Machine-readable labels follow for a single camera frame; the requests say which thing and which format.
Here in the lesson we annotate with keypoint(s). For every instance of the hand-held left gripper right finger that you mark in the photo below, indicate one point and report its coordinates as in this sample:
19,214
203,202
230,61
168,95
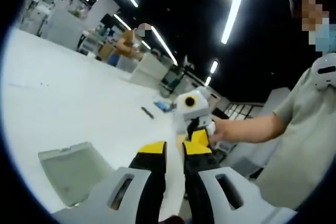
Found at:
204,190

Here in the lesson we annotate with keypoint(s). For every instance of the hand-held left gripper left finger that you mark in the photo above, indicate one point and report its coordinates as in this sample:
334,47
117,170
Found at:
147,182

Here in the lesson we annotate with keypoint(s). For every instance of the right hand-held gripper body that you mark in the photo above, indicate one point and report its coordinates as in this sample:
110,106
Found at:
199,103

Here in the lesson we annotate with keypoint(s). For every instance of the clear plastic guide fixture box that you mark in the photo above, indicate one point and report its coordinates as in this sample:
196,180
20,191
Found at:
76,171

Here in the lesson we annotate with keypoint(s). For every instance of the person's right hand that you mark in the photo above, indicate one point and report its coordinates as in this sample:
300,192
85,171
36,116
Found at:
223,129

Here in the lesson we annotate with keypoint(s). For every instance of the blue packet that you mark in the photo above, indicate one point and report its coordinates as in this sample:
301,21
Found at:
162,106

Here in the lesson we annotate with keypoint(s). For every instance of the black oblong device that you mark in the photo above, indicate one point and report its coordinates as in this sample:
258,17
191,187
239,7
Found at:
147,113

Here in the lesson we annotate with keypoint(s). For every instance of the white partition panel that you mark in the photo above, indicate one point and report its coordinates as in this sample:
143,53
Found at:
148,69

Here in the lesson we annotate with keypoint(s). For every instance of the person in grey shirt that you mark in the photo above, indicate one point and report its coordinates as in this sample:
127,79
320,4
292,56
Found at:
302,142

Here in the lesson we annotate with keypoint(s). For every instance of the white worn device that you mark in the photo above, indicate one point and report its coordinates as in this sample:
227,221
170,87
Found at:
325,70

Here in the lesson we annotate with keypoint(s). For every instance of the person's head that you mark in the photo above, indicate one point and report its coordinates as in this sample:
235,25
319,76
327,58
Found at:
298,1

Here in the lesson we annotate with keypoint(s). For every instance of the frosted partition panel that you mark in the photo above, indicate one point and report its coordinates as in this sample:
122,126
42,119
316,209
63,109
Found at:
63,28

